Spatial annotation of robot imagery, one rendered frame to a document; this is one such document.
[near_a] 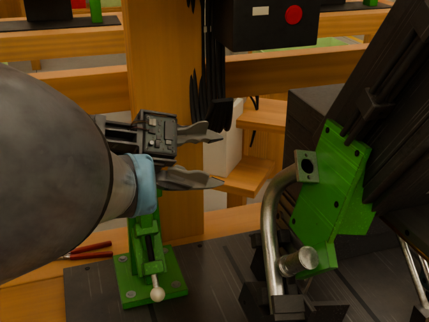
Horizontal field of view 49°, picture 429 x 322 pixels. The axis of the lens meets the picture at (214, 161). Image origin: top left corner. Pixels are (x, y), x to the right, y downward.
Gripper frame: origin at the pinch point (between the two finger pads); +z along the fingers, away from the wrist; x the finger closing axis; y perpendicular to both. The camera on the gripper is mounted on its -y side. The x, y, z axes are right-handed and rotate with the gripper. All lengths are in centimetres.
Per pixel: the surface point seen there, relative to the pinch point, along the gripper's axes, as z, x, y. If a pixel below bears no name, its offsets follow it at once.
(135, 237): -6.0, -8.1, -25.3
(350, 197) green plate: 19.0, -6.3, 8.1
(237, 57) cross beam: 15.3, 33.6, -20.7
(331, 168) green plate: 18.0, -0.9, 5.4
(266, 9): 8.7, 27.7, 4.2
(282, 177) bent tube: 14.5, -0.2, -3.7
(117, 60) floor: 62, 270, -424
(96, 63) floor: 39, 261, -425
